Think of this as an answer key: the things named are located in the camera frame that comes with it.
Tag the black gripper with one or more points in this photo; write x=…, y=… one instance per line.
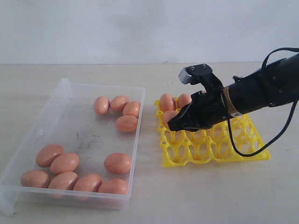
x=205, y=110

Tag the brown egg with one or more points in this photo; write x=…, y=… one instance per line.
x=101, y=105
x=35, y=178
x=118, y=103
x=127, y=123
x=64, y=181
x=88, y=183
x=167, y=116
x=48, y=154
x=114, y=186
x=118, y=163
x=64, y=163
x=132, y=108

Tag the brown egg packed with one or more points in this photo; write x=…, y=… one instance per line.
x=167, y=102
x=184, y=99

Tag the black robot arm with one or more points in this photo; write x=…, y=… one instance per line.
x=275, y=85

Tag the yellow plastic egg tray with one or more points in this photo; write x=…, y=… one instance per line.
x=203, y=146

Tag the clear plastic bin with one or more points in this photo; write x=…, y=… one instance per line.
x=68, y=119

